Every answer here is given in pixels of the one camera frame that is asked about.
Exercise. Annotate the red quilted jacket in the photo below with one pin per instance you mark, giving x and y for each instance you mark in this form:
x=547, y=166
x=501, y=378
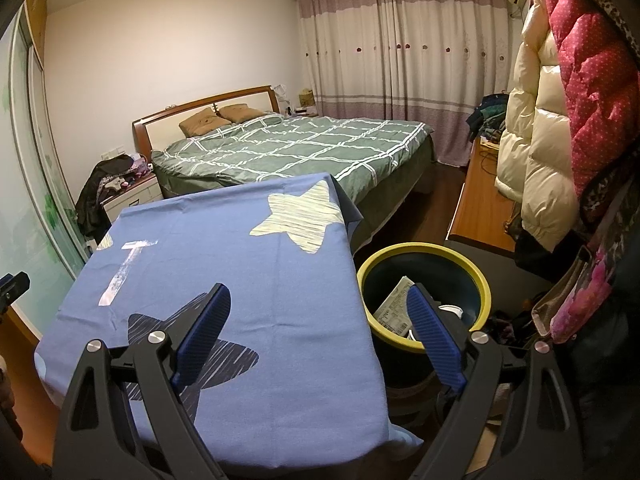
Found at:
x=590, y=85

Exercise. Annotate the yellow-rimmed dark trash bin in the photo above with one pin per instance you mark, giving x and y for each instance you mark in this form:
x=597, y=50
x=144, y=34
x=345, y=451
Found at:
x=450, y=270

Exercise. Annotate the pink floral bag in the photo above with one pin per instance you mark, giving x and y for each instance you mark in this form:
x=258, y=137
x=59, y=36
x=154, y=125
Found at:
x=585, y=300

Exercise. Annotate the beige cardboard box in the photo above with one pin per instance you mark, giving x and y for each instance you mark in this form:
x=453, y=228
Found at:
x=395, y=310

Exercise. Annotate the tissue box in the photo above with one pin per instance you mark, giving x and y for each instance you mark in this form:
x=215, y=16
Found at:
x=307, y=100

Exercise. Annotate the wooden desk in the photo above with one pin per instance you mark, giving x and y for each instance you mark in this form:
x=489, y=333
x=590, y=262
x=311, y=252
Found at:
x=480, y=200

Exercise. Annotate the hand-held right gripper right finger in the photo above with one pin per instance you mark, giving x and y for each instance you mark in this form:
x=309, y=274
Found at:
x=435, y=340

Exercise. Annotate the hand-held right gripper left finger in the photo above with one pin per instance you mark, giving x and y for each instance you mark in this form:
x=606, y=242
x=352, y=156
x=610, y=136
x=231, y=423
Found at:
x=202, y=335

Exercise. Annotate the green checked duvet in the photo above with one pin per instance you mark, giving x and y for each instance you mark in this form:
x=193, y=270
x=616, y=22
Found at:
x=310, y=150

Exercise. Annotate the wall socket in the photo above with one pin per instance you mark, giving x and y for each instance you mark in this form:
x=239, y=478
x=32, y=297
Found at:
x=112, y=152

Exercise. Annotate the pile of clothes on nightstand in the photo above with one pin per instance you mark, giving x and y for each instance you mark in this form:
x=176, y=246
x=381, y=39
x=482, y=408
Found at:
x=100, y=180

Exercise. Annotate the wooden bed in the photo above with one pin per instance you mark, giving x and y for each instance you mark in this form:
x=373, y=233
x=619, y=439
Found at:
x=142, y=135

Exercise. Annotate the small bedside table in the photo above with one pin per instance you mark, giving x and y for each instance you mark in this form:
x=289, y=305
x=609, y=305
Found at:
x=305, y=111

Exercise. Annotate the brown pillow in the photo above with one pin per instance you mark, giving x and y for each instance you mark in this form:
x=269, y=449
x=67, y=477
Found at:
x=202, y=122
x=240, y=112

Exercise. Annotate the frosted glass wardrobe door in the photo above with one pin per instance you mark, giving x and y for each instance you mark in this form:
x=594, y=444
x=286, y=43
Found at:
x=35, y=185

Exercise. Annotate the blue star-print tablecloth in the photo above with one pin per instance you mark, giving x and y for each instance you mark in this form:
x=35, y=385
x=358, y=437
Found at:
x=250, y=300

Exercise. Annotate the cream down jacket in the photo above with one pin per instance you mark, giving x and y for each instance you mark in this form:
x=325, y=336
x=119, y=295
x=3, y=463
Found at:
x=540, y=135

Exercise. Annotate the striped pink white curtain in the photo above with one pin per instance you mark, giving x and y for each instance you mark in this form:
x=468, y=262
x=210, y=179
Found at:
x=400, y=60

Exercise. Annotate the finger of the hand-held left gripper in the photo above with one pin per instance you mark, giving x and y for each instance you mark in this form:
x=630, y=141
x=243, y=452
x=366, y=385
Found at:
x=12, y=287

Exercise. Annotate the leopard print garment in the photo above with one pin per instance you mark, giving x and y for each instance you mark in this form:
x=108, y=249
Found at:
x=615, y=0

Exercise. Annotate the white nightstand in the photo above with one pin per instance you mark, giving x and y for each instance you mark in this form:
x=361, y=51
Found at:
x=135, y=195

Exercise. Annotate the pile of clothes on desk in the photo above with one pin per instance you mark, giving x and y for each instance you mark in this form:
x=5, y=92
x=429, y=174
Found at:
x=487, y=115

